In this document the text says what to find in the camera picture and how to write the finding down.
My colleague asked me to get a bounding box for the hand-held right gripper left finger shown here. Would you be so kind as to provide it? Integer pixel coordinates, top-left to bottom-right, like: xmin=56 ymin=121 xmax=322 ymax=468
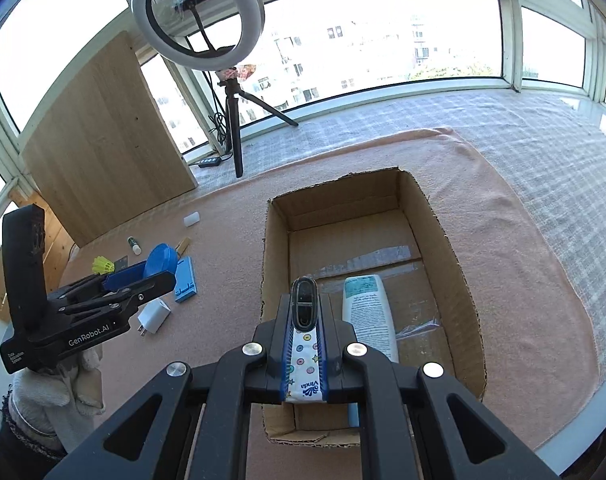
xmin=43 ymin=292 xmax=296 ymax=480

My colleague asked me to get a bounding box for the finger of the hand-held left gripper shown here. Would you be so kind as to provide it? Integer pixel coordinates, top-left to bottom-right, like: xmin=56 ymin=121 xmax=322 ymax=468
xmin=58 ymin=260 xmax=151 ymax=303
xmin=58 ymin=271 xmax=177 ymax=317

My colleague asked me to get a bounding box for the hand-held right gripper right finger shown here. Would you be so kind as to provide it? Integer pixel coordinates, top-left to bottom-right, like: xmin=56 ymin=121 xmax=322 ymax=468
xmin=315 ymin=294 xmax=558 ymax=480

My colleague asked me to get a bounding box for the star patterned tissue pack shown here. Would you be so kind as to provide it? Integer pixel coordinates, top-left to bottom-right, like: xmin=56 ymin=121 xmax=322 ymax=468
xmin=285 ymin=276 xmax=330 ymax=403

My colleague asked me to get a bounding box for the white wall charger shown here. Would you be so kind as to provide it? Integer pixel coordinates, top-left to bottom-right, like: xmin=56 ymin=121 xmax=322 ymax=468
xmin=137 ymin=299 xmax=172 ymax=338

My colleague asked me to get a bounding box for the blue round lid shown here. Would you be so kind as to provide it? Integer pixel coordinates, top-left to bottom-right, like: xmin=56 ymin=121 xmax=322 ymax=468
xmin=143 ymin=243 xmax=180 ymax=278

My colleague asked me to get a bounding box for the blue phone stand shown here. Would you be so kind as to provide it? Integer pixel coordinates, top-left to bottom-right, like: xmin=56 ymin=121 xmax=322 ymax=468
xmin=174 ymin=256 xmax=198 ymax=303

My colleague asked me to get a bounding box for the white lotion tube blue cap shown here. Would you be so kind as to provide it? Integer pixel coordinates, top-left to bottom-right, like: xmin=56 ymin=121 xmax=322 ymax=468
xmin=342 ymin=275 xmax=401 ymax=428

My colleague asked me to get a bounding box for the cardboard box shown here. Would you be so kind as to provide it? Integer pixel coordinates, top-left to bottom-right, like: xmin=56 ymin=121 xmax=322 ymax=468
xmin=260 ymin=167 xmax=488 ymax=448

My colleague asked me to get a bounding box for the person's left hand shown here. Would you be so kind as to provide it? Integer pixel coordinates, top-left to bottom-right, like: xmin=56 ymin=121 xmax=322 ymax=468
xmin=10 ymin=347 xmax=106 ymax=453

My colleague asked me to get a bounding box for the pine wood panel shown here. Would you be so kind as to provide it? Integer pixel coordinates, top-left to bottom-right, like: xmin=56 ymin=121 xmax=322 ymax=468
xmin=0 ymin=187 xmax=76 ymax=308

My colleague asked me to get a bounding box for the light oak board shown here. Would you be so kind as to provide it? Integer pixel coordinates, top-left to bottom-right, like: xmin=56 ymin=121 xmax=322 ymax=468
xmin=22 ymin=30 xmax=198 ymax=248

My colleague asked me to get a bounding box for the black tripod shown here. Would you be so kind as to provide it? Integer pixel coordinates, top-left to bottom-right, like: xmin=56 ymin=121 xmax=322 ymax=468
xmin=218 ymin=65 xmax=300 ymax=178

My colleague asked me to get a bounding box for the white checked cloth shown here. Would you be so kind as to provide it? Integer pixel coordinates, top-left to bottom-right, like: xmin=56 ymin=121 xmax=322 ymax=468
xmin=185 ymin=87 xmax=606 ymax=376

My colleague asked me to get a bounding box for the black ring light cable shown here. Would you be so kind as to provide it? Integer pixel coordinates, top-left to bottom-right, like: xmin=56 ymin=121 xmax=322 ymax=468
xmin=203 ymin=70 xmax=234 ymax=161

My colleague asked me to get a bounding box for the white ring light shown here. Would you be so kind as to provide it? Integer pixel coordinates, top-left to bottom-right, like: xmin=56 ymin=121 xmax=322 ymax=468
xmin=131 ymin=0 xmax=265 ymax=55

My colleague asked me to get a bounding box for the white window frame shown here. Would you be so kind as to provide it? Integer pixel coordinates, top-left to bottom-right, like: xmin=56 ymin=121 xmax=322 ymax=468
xmin=0 ymin=0 xmax=606 ymax=201

